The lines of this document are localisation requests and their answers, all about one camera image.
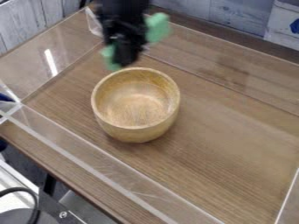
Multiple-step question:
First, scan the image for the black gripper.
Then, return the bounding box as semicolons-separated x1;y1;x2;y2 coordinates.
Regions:
95;0;151;67

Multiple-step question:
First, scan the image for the green rectangular block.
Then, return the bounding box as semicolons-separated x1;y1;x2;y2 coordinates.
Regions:
100;13;171;71

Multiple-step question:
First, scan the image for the brown wooden bowl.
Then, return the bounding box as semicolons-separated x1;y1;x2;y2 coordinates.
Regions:
91;67;182;143

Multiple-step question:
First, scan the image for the black table leg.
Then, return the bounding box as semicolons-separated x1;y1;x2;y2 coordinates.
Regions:
43;174;58;196

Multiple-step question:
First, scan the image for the metal plate with screw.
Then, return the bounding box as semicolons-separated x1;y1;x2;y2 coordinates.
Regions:
38;192;87;224

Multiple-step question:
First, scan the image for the clear acrylic corner bracket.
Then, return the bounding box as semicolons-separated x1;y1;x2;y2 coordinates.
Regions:
86;7;103;38

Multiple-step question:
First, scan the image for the black cable loop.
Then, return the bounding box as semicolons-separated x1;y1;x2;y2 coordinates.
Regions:
0;186;43;224

